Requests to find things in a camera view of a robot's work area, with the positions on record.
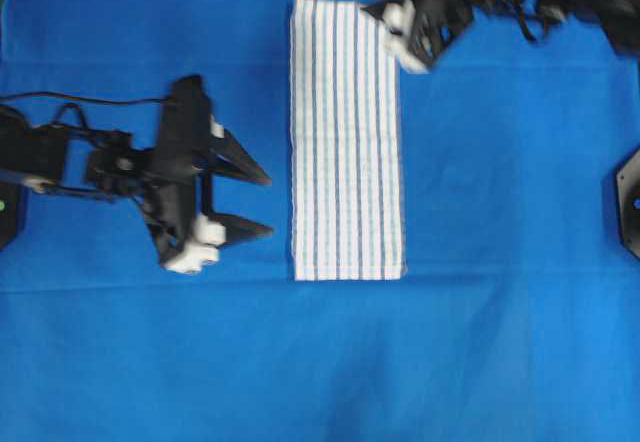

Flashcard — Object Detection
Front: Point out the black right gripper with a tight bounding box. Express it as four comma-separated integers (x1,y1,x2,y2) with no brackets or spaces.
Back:
362,0,473,73

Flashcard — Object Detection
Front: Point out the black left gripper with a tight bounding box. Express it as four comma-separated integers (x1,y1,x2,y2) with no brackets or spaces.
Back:
138,74,274,275

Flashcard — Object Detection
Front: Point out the white blue-striped towel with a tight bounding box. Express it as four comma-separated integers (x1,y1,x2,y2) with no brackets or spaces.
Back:
289,0,406,281

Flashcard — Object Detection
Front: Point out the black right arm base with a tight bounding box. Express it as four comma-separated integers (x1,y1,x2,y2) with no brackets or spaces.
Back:
615,150,639,259

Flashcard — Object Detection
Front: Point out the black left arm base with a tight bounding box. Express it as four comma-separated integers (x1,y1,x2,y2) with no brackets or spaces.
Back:
0,182,28,250

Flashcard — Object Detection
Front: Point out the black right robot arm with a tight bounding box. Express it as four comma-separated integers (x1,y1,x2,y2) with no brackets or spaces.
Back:
362,0,639,73

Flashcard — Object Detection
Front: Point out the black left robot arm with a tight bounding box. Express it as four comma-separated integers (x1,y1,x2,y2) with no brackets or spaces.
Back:
1,75,273,274

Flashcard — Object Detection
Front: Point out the blue tablecloth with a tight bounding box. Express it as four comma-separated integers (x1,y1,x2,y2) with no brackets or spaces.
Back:
1,0,639,441

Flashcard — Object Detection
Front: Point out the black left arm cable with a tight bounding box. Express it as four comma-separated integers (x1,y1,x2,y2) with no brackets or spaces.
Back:
0,90,174,113

